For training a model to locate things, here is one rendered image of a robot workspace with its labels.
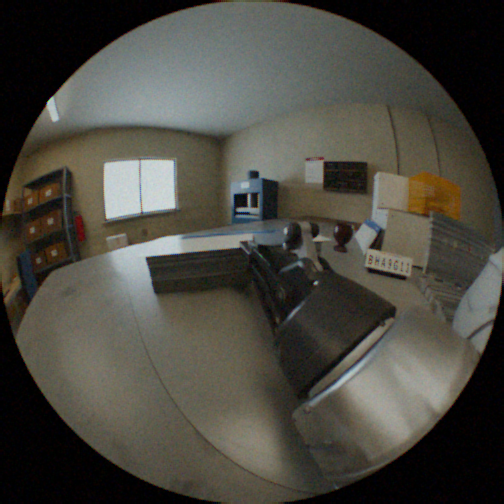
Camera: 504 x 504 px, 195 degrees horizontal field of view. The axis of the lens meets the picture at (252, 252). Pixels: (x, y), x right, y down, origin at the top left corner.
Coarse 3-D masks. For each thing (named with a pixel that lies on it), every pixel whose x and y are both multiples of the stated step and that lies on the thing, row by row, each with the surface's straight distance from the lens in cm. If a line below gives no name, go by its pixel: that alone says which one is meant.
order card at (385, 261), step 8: (368, 248) 50; (368, 256) 49; (376, 256) 50; (384, 256) 51; (392, 256) 52; (400, 256) 53; (368, 264) 49; (376, 264) 50; (384, 264) 50; (392, 264) 51; (400, 264) 52; (408, 264) 54; (392, 272) 51; (400, 272) 52; (408, 272) 54
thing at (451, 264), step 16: (432, 224) 52; (448, 224) 58; (464, 224) 63; (432, 240) 52; (448, 240) 58; (464, 240) 64; (480, 240) 73; (432, 256) 52; (448, 256) 58; (464, 256) 64; (448, 272) 58; (464, 272) 64; (480, 272) 75
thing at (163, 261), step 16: (160, 256) 30; (176, 256) 29; (192, 256) 29; (208, 256) 29; (224, 256) 29; (240, 256) 29; (288, 256) 34; (160, 272) 31; (176, 272) 30; (192, 272) 30; (208, 272) 30; (224, 272) 30; (240, 272) 31; (160, 288) 33; (176, 288) 32; (192, 288) 32; (208, 288) 32
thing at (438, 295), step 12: (432, 276) 55; (420, 288) 52; (432, 288) 51; (444, 288) 56; (456, 288) 65; (468, 288) 69; (432, 300) 45; (444, 300) 48; (456, 300) 54; (444, 312) 41
